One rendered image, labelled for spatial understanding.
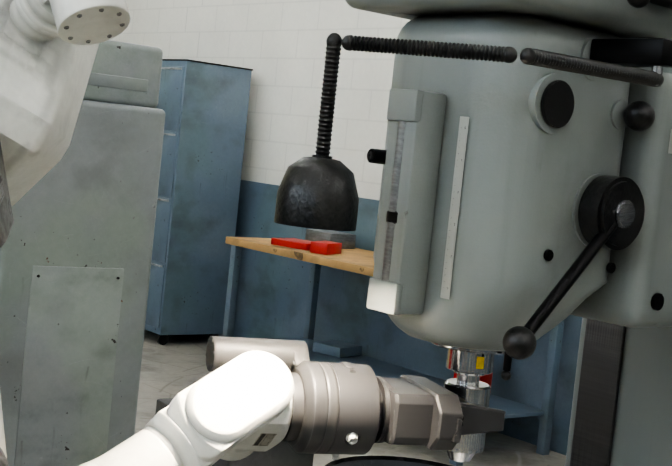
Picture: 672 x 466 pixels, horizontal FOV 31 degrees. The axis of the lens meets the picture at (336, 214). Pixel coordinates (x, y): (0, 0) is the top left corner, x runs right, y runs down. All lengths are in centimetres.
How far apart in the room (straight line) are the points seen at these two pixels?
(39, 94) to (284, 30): 754
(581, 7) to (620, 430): 65
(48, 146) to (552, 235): 48
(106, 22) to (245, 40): 793
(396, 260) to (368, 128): 670
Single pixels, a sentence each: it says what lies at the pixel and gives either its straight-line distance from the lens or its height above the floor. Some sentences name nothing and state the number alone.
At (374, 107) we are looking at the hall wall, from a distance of 779.
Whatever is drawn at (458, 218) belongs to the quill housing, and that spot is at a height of 144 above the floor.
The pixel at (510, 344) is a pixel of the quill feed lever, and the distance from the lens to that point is 108.
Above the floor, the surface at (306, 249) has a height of 89.
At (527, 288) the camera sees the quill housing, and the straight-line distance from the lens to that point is 113.
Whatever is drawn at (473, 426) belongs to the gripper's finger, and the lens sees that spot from 121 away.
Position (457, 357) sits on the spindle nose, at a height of 129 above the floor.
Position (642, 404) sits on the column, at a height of 121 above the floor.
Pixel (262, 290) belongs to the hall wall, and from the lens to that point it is 862.
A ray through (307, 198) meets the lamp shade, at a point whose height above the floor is 144.
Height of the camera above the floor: 149
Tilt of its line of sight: 3 degrees down
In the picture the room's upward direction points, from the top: 6 degrees clockwise
